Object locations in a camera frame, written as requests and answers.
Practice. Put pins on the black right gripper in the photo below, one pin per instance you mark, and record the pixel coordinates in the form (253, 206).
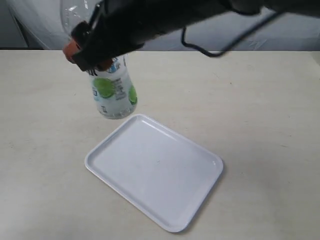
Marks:
(117, 27)

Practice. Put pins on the clear lime drink bottle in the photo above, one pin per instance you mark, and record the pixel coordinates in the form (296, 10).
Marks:
(113, 91)

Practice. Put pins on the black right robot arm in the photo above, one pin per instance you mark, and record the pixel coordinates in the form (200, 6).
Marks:
(200, 10)

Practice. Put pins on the white plastic tray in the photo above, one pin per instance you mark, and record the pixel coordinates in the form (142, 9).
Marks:
(162, 173)

